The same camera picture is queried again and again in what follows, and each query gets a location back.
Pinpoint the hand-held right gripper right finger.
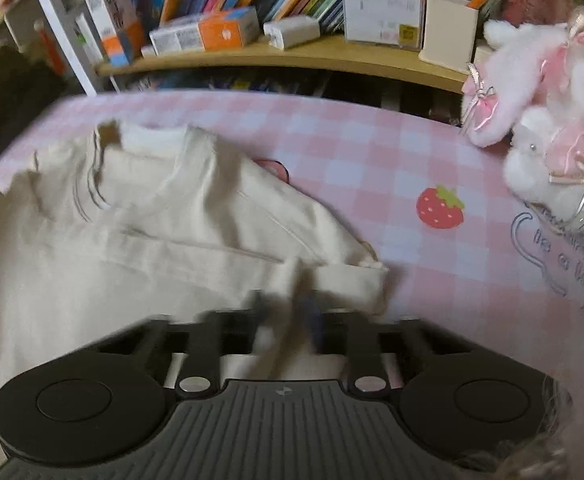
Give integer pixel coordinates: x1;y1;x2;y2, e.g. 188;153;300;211
299;297;452;398

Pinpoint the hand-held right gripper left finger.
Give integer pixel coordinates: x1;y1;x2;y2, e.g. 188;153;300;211
137;290;277;398

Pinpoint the clear box with white card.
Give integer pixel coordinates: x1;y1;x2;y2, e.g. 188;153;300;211
343;0;427;51

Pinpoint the white charger block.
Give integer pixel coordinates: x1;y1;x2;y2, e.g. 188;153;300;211
263;15;321;51

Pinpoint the pink white plush bunny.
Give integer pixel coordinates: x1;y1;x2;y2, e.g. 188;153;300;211
459;5;584;251

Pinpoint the pink checked desk mat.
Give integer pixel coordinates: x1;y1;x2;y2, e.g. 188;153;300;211
0;89;584;411

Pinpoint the olive green bag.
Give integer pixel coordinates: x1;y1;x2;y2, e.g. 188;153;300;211
0;44;40;161

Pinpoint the flat orange white box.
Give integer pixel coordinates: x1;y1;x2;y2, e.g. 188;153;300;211
149;6;261;56

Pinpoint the beige pen holder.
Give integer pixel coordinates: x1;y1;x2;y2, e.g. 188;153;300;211
418;0;480;74

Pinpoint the tall orange white box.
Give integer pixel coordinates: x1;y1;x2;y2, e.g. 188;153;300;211
83;0;145;67

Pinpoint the wooden bookshelf with white frame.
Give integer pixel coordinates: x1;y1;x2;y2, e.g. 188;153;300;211
2;0;584;106

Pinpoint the fuzzy grey cloth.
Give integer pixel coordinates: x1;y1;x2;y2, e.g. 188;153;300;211
462;375;577;480

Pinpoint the cream t-shirt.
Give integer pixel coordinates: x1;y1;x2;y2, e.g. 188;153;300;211
0;119;390;466

